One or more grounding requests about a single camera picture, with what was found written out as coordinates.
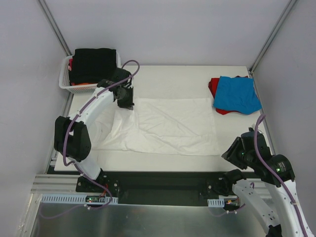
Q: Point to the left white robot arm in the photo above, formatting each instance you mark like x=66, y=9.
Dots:
x=71, y=134

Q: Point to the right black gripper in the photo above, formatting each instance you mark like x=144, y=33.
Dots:
x=233, y=153

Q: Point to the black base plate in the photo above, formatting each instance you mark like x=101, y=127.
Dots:
x=164, y=197

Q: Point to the right white cable duct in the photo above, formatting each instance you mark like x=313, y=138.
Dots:
x=216, y=203

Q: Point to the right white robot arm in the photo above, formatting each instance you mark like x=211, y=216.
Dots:
x=286, y=219

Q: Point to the white plastic basket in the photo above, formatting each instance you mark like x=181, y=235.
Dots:
x=64, y=82

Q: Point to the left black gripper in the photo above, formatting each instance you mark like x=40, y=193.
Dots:
x=126, y=101

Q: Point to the blue t shirt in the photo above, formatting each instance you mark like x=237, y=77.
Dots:
x=237, y=96

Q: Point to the pink t shirt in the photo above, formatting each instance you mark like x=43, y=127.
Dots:
x=70, y=64

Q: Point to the left white cable duct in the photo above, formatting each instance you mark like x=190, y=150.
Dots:
x=78, y=199

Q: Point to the aluminium rail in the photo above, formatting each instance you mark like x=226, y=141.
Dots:
x=49, y=182

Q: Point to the red t shirt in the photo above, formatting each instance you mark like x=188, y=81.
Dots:
x=213, y=85

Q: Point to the white t shirt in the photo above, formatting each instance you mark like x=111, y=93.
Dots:
x=159, y=126

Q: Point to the white cable duct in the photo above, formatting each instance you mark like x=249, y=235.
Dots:
x=78, y=199
x=216, y=203

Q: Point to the black t shirt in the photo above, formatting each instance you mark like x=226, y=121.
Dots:
x=91, y=65

